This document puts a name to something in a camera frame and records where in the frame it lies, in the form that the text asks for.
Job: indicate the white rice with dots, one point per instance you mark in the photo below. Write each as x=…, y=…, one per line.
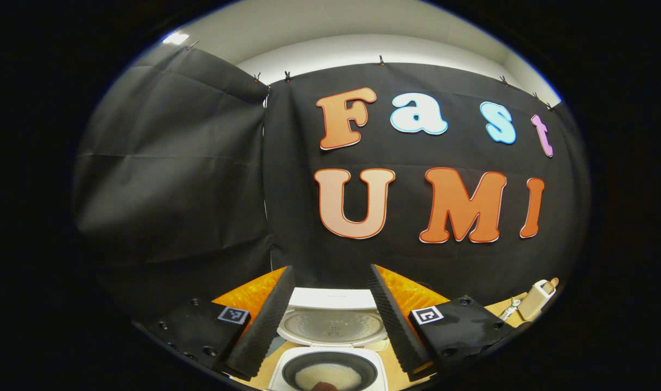
x=330, y=374

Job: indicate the toasted bread slice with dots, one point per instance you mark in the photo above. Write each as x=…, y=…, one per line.
x=553, y=283

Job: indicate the ceiling light panel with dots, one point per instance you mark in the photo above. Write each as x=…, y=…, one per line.
x=176, y=38

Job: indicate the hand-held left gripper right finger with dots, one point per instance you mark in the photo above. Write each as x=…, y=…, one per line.
x=398, y=331

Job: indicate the row of black cloth clips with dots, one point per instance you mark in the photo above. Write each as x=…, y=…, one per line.
x=381, y=60

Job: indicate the cream toaster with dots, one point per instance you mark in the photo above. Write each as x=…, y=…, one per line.
x=534, y=301

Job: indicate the white rice cooker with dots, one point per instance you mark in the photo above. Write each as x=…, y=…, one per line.
x=330, y=326

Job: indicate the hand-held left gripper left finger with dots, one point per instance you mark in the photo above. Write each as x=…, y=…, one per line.
x=262, y=328

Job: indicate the white drink bottle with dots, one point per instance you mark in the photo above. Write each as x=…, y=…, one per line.
x=509, y=311

